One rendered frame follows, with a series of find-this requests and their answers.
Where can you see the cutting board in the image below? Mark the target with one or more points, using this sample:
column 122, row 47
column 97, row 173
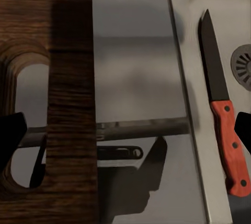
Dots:
column 63, row 31

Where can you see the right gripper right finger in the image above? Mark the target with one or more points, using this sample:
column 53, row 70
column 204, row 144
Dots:
column 243, row 129

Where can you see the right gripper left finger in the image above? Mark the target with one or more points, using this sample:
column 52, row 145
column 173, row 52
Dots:
column 12, row 130

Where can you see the drop in sink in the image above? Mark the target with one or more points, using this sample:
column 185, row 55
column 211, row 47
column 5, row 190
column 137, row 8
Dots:
column 231, row 20

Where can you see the parer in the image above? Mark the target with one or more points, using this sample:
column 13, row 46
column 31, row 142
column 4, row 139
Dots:
column 230, row 145

